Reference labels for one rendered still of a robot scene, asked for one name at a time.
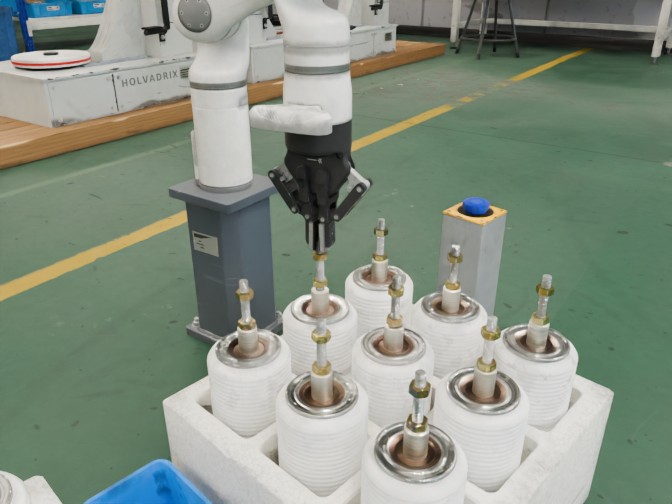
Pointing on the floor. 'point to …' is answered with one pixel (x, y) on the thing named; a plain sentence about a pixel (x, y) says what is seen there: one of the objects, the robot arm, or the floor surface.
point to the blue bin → (152, 487)
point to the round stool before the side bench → (489, 34)
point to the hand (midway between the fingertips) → (320, 234)
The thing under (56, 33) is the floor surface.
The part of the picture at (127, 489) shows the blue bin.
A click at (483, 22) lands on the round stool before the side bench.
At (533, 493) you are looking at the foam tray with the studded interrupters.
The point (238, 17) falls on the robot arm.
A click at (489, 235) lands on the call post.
